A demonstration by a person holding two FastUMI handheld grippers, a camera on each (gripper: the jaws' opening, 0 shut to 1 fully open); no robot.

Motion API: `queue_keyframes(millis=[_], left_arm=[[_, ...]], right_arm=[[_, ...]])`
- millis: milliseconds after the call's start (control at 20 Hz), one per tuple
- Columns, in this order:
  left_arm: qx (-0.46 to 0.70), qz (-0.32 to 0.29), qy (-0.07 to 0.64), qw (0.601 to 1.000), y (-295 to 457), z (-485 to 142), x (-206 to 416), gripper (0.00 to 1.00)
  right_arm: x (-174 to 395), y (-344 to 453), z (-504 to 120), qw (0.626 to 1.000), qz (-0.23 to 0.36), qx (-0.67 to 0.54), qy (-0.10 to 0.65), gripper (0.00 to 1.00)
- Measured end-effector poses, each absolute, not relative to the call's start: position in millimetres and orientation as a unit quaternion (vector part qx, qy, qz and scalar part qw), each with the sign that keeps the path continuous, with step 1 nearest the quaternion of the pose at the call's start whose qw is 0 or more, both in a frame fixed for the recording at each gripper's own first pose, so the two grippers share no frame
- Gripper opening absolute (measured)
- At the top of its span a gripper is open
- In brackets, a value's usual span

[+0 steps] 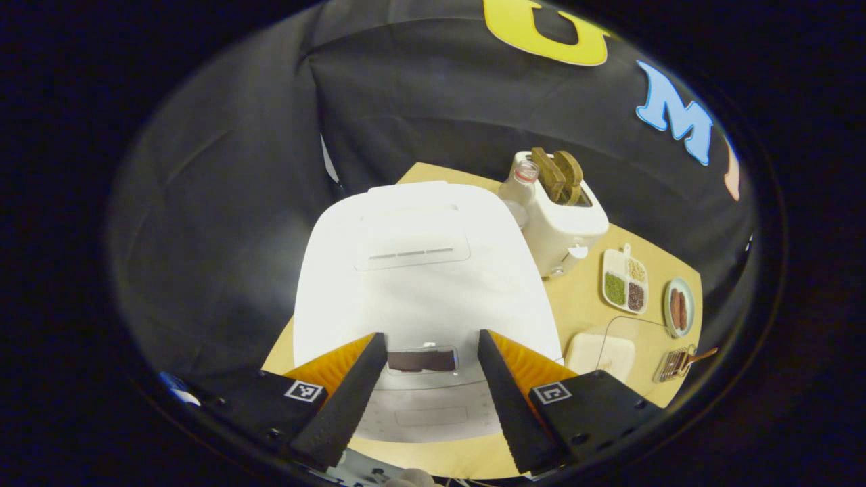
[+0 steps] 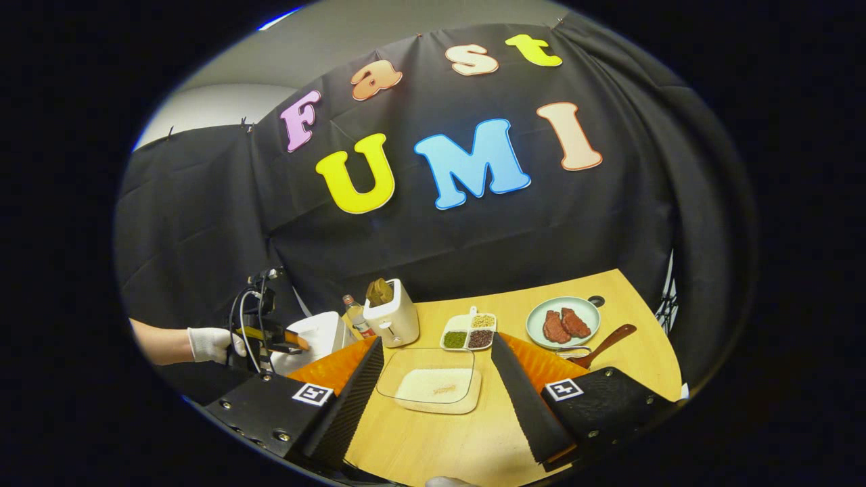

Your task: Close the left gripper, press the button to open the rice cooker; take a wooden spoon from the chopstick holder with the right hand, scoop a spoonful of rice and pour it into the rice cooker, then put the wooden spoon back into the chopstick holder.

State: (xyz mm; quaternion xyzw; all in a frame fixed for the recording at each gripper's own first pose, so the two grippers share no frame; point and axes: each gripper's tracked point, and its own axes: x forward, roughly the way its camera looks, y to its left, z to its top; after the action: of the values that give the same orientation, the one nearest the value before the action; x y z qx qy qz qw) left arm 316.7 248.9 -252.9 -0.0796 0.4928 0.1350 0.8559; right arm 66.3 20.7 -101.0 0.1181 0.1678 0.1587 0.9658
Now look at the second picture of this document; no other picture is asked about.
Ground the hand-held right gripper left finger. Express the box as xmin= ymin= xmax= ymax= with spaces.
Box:
xmin=203 ymin=336 xmax=385 ymax=472

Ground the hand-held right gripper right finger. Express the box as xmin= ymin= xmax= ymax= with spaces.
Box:
xmin=491 ymin=331 xmax=679 ymax=473

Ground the white rice cooker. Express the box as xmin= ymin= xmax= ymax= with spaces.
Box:
xmin=271 ymin=311 xmax=356 ymax=376

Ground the clear rice container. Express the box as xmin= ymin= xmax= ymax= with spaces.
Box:
xmin=375 ymin=347 xmax=482 ymax=415

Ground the brown wooden spoon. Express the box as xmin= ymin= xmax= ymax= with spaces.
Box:
xmin=568 ymin=323 xmax=638 ymax=369

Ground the clear plastic bottle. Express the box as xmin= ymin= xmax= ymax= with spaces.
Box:
xmin=342 ymin=294 xmax=375 ymax=339

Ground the red meat slice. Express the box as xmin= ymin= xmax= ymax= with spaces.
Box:
xmin=543 ymin=310 xmax=572 ymax=344
xmin=560 ymin=308 xmax=593 ymax=339

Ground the white divided grain dish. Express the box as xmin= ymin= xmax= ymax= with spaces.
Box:
xmin=440 ymin=306 xmax=498 ymax=351

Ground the white toaster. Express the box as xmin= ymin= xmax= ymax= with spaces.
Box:
xmin=363 ymin=279 xmax=420 ymax=348

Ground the pale green plate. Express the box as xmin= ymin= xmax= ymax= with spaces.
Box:
xmin=526 ymin=296 xmax=601 ymax=349

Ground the black backdrop cloth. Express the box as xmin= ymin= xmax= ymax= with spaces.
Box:
xmin=114 ymin=14 xmax=758 ymax=407

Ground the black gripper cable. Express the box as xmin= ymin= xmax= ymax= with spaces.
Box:
xmin=229 ymin=271 xmax=273 ymax=374

